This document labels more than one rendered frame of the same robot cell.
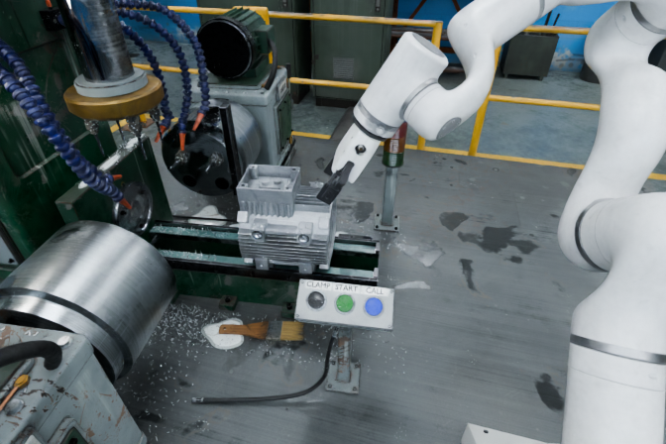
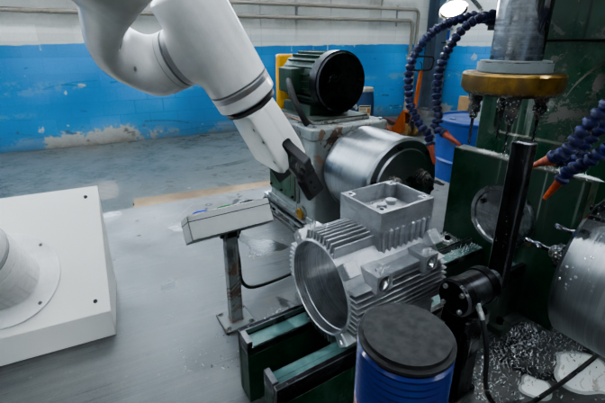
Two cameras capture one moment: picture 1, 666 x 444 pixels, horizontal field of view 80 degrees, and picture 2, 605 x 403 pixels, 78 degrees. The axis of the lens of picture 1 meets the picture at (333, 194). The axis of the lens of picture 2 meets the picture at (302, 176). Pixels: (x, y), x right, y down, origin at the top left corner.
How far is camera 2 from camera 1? 1.17 m
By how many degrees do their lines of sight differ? 114
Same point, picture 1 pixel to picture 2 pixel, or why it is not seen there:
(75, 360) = (306, 131)
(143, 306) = (341, 172)
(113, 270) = (358, 146)
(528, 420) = (38, 380)
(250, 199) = (379, 196)
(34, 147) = (526, 120)
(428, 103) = not seen: hidden behind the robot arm
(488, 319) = not seen: outside the picture
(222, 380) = not seen: hidden behind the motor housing
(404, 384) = (176, 343)
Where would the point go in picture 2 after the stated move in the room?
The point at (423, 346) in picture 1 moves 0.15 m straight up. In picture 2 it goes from (166, 387) to (155, 319)
